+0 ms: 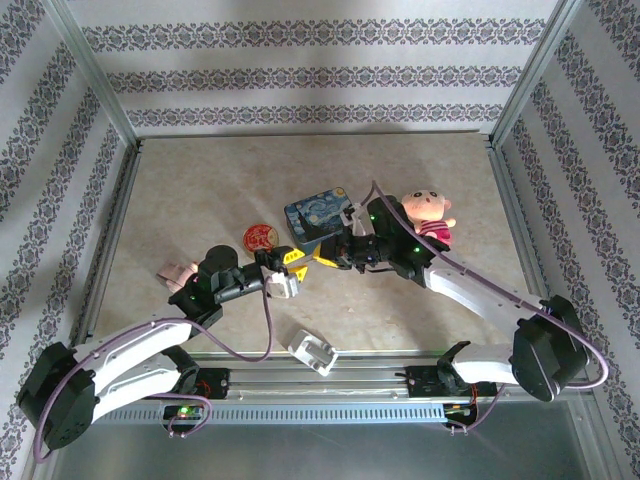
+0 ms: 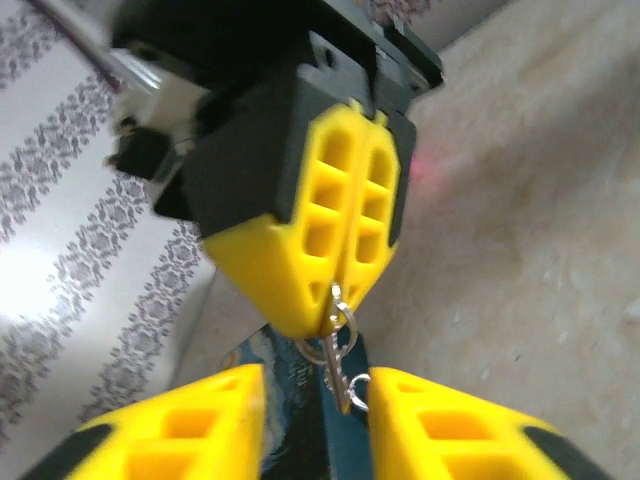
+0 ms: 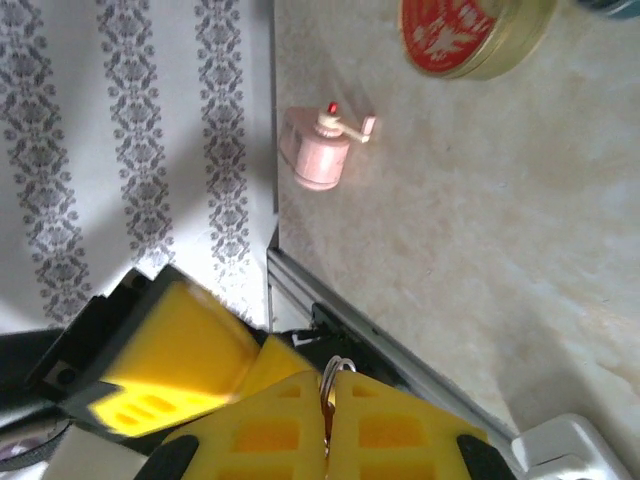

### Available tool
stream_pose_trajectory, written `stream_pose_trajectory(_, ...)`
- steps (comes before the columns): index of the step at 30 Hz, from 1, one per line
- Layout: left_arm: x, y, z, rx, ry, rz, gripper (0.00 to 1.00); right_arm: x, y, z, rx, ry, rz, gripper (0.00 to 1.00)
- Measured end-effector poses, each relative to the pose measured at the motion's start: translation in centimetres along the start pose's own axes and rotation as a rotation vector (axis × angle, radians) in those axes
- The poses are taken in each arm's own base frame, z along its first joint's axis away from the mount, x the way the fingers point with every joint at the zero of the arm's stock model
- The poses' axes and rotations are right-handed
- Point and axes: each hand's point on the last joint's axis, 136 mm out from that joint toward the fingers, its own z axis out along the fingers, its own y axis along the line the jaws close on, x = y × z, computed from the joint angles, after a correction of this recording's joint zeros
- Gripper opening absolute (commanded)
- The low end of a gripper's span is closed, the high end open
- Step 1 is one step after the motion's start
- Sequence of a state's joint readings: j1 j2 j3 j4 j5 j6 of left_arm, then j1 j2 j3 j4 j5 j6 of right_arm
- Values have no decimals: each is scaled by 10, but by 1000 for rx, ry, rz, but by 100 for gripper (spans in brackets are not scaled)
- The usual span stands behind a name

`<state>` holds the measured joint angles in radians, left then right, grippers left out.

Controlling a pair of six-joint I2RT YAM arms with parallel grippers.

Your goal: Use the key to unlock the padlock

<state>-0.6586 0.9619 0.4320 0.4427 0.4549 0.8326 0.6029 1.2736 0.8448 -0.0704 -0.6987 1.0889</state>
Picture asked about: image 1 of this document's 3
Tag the starry night tin box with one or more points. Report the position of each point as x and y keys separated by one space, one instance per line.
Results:
x=315 y=212

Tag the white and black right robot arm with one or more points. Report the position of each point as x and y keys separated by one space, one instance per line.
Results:
x=480 y=295

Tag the red round tin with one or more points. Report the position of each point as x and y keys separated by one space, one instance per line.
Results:
x=259 y=237

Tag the small pink object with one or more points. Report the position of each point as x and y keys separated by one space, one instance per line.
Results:
x=172 y=274

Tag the pink plush doll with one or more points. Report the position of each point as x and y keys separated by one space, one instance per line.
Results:
x=425 y=205

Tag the white plastic holder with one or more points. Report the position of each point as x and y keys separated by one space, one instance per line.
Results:
x=310 y=350

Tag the circuit board with green light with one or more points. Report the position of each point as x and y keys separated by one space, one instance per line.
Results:
x=182 y=411

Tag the grey metal panel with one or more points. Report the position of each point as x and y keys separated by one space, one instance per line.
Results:
x=320 y=450

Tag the aluminium mounting rail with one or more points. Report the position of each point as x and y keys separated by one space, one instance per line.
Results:
x=320 y=380

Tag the aluminium side rail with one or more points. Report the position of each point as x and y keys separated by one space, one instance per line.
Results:
x=520 y=225
x=114 y=225

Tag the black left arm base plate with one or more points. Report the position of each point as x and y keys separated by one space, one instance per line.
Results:
x=217 y=382

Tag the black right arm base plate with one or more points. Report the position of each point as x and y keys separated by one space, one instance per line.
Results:
x=422 y=382

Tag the aluminium frame post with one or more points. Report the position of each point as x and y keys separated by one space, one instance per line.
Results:
x=535 y=70
x=95 y=75

